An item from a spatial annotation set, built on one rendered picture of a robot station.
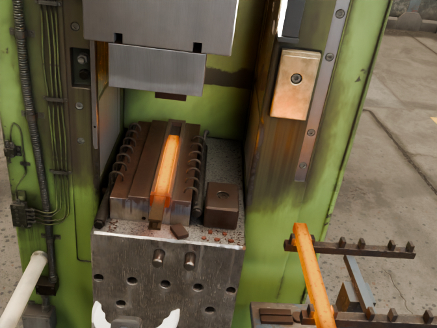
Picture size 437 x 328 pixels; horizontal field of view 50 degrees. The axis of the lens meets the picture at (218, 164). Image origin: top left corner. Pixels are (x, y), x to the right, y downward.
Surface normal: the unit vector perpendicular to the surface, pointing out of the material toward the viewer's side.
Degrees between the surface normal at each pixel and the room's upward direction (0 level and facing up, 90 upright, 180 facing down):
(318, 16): 90
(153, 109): 90
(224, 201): 0
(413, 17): 90
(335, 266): 0
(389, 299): 0
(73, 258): 90
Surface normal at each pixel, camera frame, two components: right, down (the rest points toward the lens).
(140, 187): 0.11, -0.84
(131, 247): -0.02, 0.52
